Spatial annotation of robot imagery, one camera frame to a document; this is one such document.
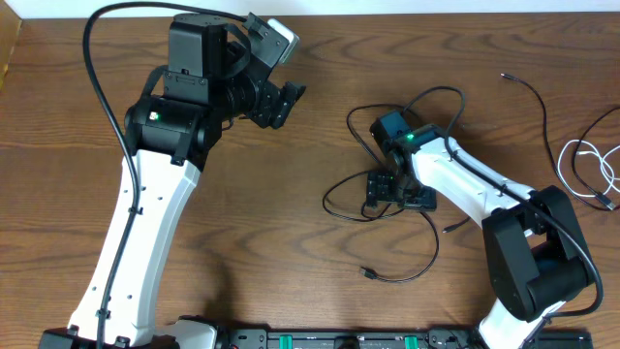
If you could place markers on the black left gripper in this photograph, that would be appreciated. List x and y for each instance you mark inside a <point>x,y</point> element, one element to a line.
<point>272,104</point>

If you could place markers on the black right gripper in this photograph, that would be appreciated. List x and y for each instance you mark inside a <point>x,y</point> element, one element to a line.
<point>377,191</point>

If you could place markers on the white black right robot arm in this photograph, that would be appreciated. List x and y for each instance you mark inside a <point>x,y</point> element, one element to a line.
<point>537,256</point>

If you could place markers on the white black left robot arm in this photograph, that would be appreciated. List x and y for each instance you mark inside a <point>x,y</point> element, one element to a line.
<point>218,70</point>

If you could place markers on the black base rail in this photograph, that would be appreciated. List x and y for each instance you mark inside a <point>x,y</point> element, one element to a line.
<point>353,339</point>

